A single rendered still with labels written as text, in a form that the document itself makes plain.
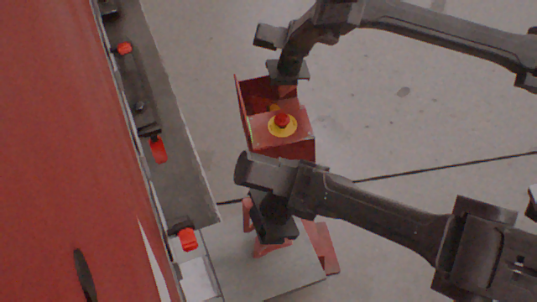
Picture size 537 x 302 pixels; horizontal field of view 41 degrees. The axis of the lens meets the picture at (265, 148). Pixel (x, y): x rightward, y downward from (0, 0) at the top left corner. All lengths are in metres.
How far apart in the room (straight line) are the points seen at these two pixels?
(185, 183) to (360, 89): 1.41
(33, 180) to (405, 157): 2.50
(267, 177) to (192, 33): 2.06
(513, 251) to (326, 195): 0.33
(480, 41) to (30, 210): 1.09
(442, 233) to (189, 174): 0.87
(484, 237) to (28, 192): 0.63
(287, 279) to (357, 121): 1.53
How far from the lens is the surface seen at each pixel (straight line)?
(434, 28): 1.19
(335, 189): 0.99
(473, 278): 0.77
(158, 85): 1.75
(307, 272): 1.29
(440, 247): 0.80
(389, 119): 2.76
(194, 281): 1.30
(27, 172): 0.18
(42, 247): 0.17
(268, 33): 1.65
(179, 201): 1.54
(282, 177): 1.11
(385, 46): 3.01
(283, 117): 1.73
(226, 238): 1.33
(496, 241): 0.76
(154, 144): 1.21
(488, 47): 1.22
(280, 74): 1.73
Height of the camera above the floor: 2.16
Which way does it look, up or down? 54 degrees down
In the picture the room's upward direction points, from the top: 7 degrees counter-clockwise
